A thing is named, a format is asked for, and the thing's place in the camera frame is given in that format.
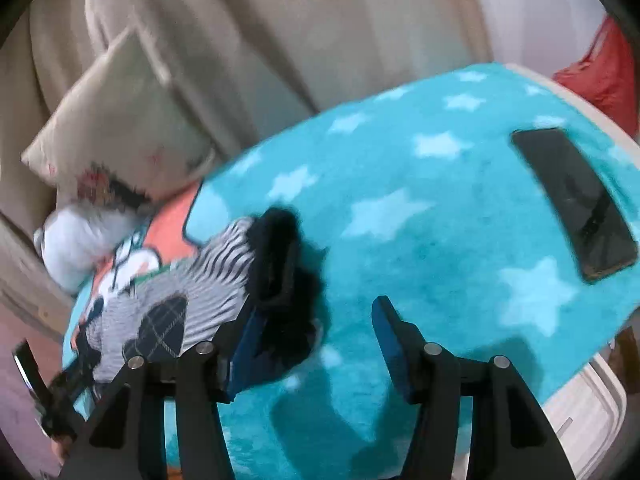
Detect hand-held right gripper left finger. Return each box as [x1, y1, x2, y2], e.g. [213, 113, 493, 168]
[60, 304, 267, 480]

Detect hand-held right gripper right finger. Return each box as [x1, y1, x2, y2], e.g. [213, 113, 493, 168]
[371, 295, 578, 480]

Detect striped navy pants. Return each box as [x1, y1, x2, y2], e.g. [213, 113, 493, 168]
[65, 207, 331, 401]

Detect cyan star printed blanket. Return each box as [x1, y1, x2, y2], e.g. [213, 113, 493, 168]
[60, 61, 640, 480]

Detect grey plush toy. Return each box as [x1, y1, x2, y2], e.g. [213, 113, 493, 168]
[34, 204, 151, 295]

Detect black smartphone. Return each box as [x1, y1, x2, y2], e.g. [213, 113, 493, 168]
[510, 128, 636, 282]

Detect cream floral pillow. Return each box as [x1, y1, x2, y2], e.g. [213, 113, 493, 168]
[21, 27, 217, 206]

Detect beige curtain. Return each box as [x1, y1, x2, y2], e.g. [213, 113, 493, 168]
[0, 0, 496, 321]

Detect red bag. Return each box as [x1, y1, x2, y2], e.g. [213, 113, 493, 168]
[552, 15, 638, 133]

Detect white bed frame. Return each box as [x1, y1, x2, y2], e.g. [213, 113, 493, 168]
[500, 62, 640, 480]

